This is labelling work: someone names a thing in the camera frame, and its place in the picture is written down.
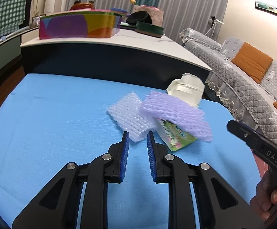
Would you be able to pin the green printed drink carton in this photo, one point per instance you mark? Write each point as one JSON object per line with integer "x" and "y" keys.
{"x": 176, "y": 136}

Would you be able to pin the white plastic container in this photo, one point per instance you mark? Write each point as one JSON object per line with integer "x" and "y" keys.
{"x": 188, "y": 85}

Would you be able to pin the white-topped coffee table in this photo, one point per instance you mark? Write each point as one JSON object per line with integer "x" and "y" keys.
{"x": 140, "y": 45}

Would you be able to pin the green television cabinet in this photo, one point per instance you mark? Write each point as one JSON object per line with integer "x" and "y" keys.
{"x": 2, "y": 64}

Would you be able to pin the small photo frame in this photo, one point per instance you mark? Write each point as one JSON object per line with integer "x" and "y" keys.
{"x": 38, "y": 21}

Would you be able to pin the pink paper folder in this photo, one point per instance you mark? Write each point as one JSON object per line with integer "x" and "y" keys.
{"x": 81, "y": 9}

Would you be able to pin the dark green bowl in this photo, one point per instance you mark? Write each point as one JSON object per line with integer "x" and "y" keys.
{"x": 150, "y": 29}

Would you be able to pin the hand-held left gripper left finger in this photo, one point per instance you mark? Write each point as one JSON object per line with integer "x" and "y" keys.
{"x": 125, "y": 155}

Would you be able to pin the yellow flower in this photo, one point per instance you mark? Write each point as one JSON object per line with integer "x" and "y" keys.
{"x": 132, "y": 1}

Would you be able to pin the multicoloured rectangular box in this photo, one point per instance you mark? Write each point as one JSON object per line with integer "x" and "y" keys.
{"x": 81, "y": 26}

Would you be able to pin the purple foam fruit net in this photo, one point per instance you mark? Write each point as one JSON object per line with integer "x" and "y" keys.
{"x": 174, "y": 112}

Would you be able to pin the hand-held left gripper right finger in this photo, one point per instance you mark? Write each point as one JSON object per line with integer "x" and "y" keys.
{"x": 150, "y": 157}

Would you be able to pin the pink round bin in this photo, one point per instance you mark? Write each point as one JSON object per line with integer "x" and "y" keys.
{"x": 261, "y": 164}

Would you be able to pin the pink lace basket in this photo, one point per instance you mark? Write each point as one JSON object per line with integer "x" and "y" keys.
{"x": 156, "y": 15}

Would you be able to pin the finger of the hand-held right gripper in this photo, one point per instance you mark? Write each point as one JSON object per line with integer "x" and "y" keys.
{"x": 243, "y": 131}

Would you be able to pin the white foam fruit net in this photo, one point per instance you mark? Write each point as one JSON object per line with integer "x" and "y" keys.
{"x": 128, "y": 114}

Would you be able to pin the stack of pastel bowls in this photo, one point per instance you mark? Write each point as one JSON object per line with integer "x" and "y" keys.
{"x": 119, "y": 10}

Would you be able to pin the black hat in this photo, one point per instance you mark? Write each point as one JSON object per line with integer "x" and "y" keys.
{"x": 138, "y": 18}

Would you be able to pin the grey quilted sofa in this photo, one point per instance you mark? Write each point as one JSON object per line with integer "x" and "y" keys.
{"x": 236, "y": 76}

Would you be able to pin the white rod with blue ball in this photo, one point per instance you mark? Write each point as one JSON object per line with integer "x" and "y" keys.
{"x": 9, "y": 35}

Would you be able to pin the white floor lamp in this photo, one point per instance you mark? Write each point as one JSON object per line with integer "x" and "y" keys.
{"x": 213, "y": 22}

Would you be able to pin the potted green plant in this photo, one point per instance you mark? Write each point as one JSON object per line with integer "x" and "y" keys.
{"x": 38, "y": 2}

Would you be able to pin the red teapot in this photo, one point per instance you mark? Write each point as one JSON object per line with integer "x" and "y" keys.
{"x": 81, "y": 4}

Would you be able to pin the person's right hand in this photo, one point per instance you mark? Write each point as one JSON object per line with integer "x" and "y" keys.
{"x": 262, "y": 200}

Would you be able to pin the black television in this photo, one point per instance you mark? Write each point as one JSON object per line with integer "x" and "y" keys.
{"x": 30, "y": 4}

